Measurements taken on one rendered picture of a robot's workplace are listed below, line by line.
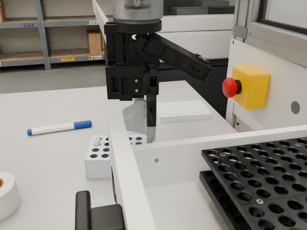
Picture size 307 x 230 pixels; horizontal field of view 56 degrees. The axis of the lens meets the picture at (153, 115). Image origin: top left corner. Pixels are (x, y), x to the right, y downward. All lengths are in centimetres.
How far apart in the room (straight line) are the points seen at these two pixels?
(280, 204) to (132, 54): 30
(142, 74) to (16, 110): 47
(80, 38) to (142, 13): 398
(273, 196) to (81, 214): 16
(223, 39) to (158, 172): 80
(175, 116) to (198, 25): 44
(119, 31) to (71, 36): 395
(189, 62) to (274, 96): 20
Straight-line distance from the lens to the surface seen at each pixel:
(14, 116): 80
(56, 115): 77
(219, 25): 108
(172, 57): 45
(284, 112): 57
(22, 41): 444
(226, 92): 59
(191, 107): 73
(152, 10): 43
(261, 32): 62
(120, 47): 45
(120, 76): 45
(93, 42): 398
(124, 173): 24
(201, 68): 46
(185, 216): 34
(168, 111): 71
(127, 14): 43
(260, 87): 59
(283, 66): 56
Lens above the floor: 107
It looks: 25 degrees down
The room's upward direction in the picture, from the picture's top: straight up
